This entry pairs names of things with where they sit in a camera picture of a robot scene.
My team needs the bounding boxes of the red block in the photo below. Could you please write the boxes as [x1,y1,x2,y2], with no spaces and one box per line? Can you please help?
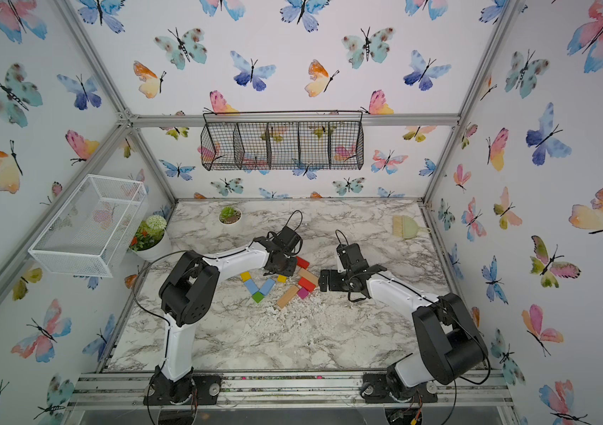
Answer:
[298,277,317,292]
[296,256,310,269]

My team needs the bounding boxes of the blue block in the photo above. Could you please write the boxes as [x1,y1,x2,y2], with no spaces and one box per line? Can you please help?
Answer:
[259,278,276,297]
[243,279,259,296]

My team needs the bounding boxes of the green small block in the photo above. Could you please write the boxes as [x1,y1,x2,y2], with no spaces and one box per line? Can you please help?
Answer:
[252,291,265,303]

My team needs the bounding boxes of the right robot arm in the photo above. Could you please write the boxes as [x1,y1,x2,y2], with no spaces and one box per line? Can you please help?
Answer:
[320,244,489,398]

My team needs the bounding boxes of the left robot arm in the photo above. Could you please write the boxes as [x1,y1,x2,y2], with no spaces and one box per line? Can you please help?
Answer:
[153,226,303,404]

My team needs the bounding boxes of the natural wood block upper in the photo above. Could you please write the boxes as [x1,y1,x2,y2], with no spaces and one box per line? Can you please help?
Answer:
[297,268,319,286]

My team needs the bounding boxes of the natural wood block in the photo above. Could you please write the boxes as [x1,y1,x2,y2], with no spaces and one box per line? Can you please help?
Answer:
[297,268,319,286]
[276,285,301,310]

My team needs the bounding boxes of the magenta small block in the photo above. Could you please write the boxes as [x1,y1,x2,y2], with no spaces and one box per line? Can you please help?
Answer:
[297,288,310,299]

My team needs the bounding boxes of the natural wood block lower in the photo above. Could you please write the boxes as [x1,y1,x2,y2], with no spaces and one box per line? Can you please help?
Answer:
[276,285,301,310]

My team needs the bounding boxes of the green hand brush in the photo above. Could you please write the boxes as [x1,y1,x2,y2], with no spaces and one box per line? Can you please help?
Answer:
[392,215,430,240]

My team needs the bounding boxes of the small potted succulent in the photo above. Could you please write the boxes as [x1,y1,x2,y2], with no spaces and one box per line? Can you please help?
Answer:
[218,206,242,226]

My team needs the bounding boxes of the white pot flowering plant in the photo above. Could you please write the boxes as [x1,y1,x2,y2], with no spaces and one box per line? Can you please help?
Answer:
[129,214,171,262]

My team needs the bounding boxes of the black wire wall basket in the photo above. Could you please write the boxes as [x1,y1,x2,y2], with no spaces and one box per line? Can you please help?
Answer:
[199,110,365,172]

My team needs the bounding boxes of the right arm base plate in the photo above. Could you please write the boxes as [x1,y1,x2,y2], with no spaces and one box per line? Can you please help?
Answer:
[359,372,438,405]

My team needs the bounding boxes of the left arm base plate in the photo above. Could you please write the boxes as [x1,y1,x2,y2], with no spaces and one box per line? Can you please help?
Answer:
[143,372,223,407]

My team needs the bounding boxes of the aluminium front rail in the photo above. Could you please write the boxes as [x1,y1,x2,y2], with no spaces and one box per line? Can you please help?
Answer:
[68,370,514,411]

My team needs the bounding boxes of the white mesh wall basket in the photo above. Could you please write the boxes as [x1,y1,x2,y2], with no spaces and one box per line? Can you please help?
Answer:
[28,175,148,278]

